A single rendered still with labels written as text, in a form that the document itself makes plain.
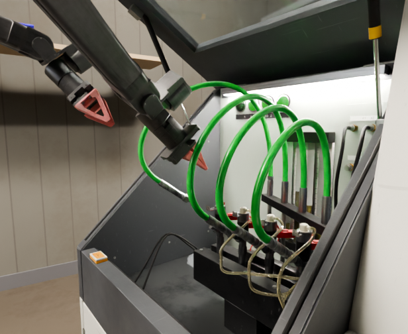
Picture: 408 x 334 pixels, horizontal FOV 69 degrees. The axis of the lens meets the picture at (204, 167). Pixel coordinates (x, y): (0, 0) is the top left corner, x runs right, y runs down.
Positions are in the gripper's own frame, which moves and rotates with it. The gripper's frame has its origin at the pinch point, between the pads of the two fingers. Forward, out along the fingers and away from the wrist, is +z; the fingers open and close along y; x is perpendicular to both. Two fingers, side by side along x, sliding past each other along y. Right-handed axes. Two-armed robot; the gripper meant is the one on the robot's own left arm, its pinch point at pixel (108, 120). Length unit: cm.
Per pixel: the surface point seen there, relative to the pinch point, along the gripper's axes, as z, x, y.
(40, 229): -37, 103, 188
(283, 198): 46.5, -18.1, 1.4
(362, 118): 45, -44, -7
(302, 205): 48, -18, -7
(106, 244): 20.9, 26.6, 18.4
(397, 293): 59, -11, -33
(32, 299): 2, 136, 170
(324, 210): 50, -18, -16
